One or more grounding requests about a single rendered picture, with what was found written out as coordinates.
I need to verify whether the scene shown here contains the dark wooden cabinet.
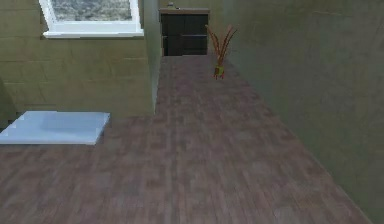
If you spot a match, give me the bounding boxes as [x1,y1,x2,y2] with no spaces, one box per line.
[159,7,211,57]

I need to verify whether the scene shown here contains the white framed window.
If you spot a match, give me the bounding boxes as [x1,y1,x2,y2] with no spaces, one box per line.
[38,0,145,39]

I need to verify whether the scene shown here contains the pale blue flat slab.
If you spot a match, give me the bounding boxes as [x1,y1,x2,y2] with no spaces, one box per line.
[0,110,111,146]

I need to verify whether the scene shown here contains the red twig house plant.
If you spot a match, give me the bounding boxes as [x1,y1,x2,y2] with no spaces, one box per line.
[204,23,238,81]

